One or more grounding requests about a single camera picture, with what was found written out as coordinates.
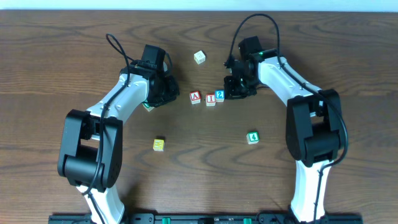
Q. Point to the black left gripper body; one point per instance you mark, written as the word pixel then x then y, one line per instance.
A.
pixel 169 91

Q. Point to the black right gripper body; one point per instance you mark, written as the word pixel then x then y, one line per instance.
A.
pixel 234 88

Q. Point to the blue number 2 block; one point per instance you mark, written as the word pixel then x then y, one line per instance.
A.
pixel 219 96

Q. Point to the red letter A block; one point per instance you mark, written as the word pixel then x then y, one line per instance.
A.
pixel 195 97

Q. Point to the red letter I block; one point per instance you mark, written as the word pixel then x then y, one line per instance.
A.
pixel 210 100

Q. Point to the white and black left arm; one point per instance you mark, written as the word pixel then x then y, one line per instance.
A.
pixel 91 151

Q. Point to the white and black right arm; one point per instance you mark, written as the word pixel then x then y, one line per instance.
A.
pixel 314 129

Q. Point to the green letter R block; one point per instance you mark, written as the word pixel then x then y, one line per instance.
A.
pixel 147 107

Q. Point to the plain cream wooden block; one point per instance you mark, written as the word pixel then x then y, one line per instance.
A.
pixel 199 57

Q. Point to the yellow wooden block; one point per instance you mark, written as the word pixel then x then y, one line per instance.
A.
pixel 158 145

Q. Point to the green number 4 block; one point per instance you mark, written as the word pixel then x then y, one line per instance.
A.
pixel 252 137

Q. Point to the black mounting rail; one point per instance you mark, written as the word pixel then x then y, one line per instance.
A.
pixel 262 218

